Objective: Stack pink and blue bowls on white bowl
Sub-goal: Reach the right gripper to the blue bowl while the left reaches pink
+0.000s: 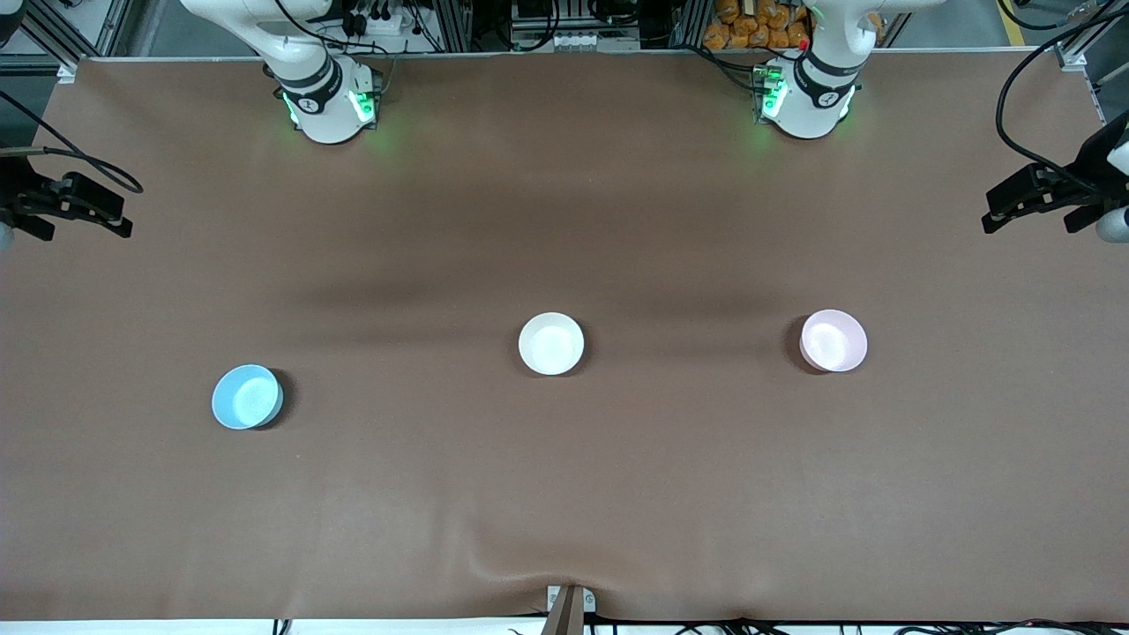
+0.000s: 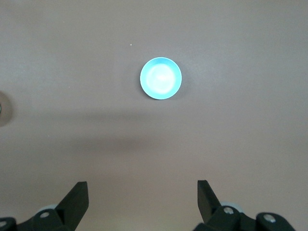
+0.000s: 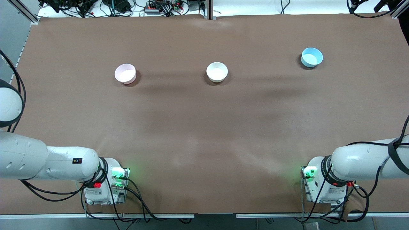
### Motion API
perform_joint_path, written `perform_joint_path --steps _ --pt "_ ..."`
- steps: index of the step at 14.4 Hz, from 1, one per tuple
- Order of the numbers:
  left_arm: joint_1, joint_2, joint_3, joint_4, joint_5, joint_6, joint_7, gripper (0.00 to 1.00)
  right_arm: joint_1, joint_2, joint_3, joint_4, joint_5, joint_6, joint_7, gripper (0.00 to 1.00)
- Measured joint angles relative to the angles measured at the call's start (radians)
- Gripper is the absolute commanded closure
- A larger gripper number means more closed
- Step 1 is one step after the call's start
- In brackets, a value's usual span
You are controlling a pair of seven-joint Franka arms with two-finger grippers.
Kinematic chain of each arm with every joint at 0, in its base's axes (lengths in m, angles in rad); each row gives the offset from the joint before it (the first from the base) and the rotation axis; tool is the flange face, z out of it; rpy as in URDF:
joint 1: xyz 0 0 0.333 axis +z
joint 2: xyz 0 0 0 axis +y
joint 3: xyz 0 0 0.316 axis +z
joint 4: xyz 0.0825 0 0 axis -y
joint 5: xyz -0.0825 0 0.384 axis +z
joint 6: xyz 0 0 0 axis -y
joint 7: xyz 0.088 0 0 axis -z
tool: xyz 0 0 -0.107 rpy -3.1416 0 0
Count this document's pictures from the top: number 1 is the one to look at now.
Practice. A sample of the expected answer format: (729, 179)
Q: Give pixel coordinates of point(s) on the pink bowl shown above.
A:
(833, 341)

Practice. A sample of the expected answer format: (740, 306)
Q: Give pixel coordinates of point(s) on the grey electronics box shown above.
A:
(573, 40)

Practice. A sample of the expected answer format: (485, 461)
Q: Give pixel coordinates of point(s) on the brown support bar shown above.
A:
(564, 617)

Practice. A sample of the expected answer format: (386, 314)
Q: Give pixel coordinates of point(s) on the brown table cloth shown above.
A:
(564, 494)

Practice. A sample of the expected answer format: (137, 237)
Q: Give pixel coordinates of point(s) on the white power strip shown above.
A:
(379, 24)

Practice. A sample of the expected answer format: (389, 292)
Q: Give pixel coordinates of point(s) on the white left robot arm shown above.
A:
(807, 101)

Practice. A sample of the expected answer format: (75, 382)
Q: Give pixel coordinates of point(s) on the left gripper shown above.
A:
(1081, 180)

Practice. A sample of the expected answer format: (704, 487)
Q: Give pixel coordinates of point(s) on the grey metal bracket plate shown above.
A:
(589, 600)

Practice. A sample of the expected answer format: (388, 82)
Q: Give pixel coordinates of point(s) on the bag of orange items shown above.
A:
(750, 26)

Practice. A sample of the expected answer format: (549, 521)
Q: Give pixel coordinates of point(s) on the light blue bowl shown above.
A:
(247, 399)

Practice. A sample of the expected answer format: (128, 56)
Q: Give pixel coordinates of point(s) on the white corner bracket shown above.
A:
(67, 72)
(1072, 60)

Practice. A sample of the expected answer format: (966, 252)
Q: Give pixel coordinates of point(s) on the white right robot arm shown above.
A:
(322, 106)

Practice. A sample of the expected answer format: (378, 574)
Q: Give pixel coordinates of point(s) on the white bowl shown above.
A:
(551, 344)

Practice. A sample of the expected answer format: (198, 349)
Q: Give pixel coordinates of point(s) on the aluminium frame profile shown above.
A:
(1089, 53)
(688, 22)
(454, 25)
(79, 31)

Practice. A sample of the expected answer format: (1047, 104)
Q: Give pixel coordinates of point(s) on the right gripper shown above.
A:
(19, 196)

